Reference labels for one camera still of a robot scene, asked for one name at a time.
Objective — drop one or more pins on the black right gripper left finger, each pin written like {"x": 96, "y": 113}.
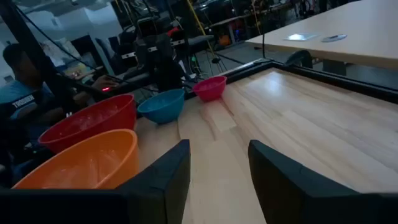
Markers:
{"x": 149, "y": 199}

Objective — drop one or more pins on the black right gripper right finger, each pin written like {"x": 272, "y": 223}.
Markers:
{"x": 295, "y": 196}

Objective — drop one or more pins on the large orange plastic bowl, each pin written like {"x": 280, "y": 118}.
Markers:
{"x": 93, "y": 161}

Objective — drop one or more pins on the blue plastic bowl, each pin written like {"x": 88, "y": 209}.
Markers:
{"x": 163, "y": 107}

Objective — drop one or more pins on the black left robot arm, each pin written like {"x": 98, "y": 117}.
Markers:
{"x": 160, "y": 62}

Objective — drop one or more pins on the large red plastic bowl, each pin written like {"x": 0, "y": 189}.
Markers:
{"x": 93, "y": 119}

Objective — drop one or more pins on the person's hand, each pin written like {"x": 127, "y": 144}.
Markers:
{"x": 105, "y": 83}

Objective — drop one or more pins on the small pink plastic bowl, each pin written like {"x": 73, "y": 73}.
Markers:
{"x": 211, "y": 88}

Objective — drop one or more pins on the black chair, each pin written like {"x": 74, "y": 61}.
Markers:
{"x": 300, "y": 57}

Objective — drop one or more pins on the white flat sheet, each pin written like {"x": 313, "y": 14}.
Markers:
{"x": 301, "y": 36}

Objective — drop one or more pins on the grey oval flat object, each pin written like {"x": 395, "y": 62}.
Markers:
{"x": 334, "y": 38}

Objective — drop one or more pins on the person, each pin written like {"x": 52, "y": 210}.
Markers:
{"x": 21, "y": 96}

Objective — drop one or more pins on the light wooden room table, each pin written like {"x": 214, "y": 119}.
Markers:
{"x": 357, "y": 25}

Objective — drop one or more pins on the black table edge rail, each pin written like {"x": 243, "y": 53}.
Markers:
{"x": 342, "y": 81}

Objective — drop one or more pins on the black frame post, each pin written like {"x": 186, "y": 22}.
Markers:
{"x": 25, "y": 37}

